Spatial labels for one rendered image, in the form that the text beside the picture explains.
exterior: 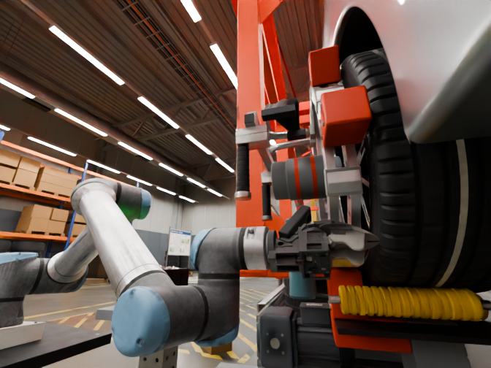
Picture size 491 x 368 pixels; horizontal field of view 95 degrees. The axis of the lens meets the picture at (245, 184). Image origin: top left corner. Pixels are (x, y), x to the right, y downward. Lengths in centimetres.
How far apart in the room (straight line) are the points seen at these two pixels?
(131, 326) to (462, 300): 58
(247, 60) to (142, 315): 162
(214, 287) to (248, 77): 141
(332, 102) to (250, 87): 118
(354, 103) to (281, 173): 34
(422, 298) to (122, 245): 61
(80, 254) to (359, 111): 109
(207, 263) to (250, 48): 158
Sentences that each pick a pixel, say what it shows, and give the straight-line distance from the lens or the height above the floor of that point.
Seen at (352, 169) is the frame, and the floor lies 76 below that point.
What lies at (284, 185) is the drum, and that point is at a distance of 70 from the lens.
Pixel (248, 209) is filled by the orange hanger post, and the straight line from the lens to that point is 122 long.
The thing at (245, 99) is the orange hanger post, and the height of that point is 158.
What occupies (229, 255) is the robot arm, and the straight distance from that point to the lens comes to 48.
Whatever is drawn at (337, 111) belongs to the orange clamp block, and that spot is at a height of 84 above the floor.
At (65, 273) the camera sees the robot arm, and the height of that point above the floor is 55.
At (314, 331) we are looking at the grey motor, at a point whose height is 35.
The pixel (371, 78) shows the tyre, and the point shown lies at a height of 93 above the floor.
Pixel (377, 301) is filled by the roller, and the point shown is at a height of 51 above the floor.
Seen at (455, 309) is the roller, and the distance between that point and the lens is 63.
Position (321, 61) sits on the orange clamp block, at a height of 110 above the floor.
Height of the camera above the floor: 59
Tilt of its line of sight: 19 degrees up
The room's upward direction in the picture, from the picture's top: straight up
